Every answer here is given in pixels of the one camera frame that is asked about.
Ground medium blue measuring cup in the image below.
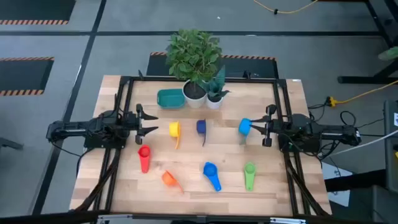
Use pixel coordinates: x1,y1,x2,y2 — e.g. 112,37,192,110
203,161,223,192

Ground leafy green potted plant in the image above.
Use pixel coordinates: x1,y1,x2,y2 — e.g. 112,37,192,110
165,28,223,82

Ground green measuring cup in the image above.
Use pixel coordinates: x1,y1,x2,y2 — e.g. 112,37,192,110
243,161,257,192

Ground yellow floor cable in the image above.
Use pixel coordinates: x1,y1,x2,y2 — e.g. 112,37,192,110
253,0,320,15

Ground white cable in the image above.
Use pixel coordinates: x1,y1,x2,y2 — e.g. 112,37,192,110
320,129,398,158

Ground black floor beam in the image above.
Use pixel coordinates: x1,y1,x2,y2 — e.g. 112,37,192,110
325,169,386,193

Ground orange measuring cup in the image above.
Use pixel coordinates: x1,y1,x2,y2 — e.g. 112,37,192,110
161,170,185,194

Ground grey cabinet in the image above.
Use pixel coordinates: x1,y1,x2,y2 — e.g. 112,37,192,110
384,99,398,194

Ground black aluminium table frame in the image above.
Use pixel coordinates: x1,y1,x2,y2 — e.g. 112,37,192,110
73,74,332,218

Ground teal plastic basket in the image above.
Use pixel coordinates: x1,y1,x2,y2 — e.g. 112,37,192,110
156,88,187,110

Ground snake plant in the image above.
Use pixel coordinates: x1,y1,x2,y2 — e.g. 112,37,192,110
198,64,231,99

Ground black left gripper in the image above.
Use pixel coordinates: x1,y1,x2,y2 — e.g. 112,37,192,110
125,104,159,146

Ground navy measuring cup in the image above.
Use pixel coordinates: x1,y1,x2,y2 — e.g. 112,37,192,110
196,119,207,147

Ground black hazard-striped floor mat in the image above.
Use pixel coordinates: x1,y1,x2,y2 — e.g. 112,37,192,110
0,0,76,26
146,52,280,79
0,57,55,96

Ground red measuring cup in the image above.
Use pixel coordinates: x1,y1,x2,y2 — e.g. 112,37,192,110
137,144,152,174

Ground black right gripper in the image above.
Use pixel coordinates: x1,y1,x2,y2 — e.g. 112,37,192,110
250,105,290,147

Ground small white plant pot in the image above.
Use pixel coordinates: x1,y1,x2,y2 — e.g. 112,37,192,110
206,93,224,110

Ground yellow cable with plug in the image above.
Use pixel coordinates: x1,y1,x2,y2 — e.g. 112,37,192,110
325,80,398,108

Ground black desk leg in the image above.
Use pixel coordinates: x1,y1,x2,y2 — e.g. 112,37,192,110
337,0,398,85

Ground black furniture foot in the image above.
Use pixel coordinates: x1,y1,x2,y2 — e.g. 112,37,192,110
0,137,24,150

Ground large white plant pot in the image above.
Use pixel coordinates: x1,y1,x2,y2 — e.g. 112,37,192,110
182,79,208,109

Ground yellow measuring cup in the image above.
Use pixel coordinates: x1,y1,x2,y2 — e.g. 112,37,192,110
169,121,182,150

